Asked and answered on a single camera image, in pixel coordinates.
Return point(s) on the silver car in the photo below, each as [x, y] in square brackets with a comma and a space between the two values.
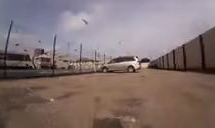
[121, 65]

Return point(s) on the low pale buildings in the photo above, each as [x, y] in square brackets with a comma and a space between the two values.
[85, 64]

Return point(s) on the sandy dirt ground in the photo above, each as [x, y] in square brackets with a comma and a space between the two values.
[121, 96]

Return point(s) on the white truck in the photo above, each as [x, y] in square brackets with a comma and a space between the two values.
[42, 62]

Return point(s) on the white bus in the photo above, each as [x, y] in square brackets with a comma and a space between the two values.
[13, 60]

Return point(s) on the grey panel wall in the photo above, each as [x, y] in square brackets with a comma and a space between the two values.
[191, 53]

